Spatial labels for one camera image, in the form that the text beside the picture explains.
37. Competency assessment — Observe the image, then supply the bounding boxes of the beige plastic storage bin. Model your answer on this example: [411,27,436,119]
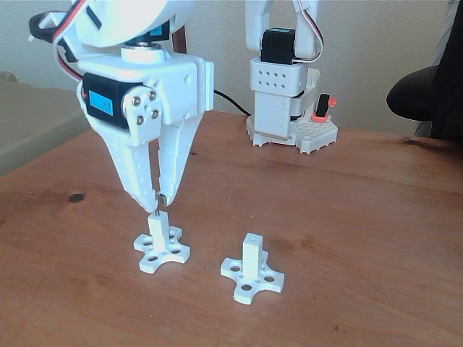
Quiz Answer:
[0,71,91,178]

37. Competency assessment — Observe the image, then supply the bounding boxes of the orange and black clamp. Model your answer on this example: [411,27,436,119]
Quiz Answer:
[311,93,338,124]

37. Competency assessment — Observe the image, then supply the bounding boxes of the black office chair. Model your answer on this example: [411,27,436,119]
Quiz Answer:
[386,0,463,142]

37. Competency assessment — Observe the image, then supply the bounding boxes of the brown wooden post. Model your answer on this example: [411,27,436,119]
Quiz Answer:
[172,25,188,56]

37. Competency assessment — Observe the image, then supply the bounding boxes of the white cross-base post stand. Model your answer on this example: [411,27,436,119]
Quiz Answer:
[219,233,286,304]
[132,211,192,275]

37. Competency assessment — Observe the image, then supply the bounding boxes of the red white black servo wires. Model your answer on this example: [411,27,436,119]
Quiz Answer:
[53,0,88,87]

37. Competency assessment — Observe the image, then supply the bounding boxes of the white perforated base plate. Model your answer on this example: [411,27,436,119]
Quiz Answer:
[245,112,339,155]

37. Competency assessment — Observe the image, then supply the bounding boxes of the black cable bundle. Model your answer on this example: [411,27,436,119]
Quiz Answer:
[27,12,70,45]

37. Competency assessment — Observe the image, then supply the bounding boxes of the white red servo cable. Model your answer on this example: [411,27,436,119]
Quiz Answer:
[294,0,326,62]

